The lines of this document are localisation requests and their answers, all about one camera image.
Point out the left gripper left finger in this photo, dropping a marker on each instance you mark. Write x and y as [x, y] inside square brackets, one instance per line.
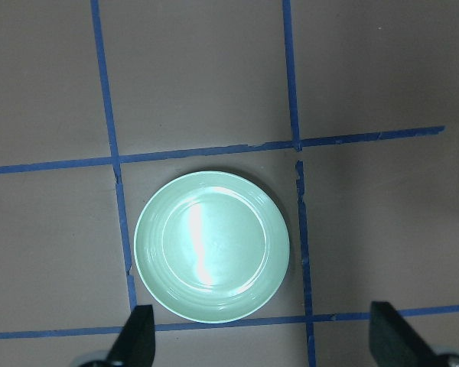
[135, 345]

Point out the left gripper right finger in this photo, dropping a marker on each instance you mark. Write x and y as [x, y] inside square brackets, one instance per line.
[393, 342]

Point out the green plate near left arm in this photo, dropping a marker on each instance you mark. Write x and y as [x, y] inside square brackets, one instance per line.
[211, 247]

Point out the brown paper table mat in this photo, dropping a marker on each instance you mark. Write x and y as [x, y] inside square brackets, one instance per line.
[345, 112]

